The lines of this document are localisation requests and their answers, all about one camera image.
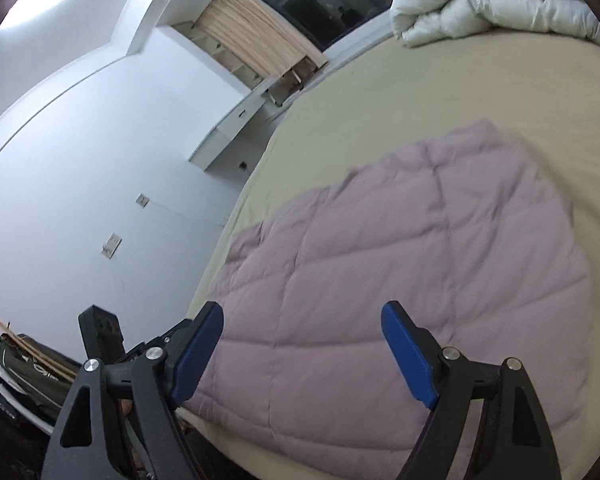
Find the mauve quilted coat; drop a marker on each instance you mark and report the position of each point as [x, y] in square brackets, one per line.
[405, 240]

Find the white wall shelf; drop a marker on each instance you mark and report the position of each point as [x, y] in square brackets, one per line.
[220, 47]

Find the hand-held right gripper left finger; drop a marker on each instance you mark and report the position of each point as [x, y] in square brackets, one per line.
[200, 355]

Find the beige bed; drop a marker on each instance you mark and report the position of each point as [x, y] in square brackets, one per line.
[430, 85]

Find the dark window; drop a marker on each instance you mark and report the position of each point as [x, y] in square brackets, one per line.
[325, 0]

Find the beige curtain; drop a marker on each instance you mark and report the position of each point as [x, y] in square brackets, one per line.
[260, 30]

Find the metal frame chair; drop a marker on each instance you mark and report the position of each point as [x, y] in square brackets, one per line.
[282, 87]

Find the dark green cloth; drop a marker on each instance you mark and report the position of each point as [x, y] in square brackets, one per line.
[25, 375]

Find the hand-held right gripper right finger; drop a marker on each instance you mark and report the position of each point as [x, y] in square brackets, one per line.
[405, 355]

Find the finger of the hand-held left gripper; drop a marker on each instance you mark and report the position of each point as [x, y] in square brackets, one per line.
[172, 332]

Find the white desk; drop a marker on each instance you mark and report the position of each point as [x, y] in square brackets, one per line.
[240, 120]

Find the white puffy duvet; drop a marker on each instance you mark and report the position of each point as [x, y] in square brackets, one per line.
[480, 0]

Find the beige wall socket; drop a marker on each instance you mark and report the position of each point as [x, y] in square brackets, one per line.
[142, 199]
[111, 246]

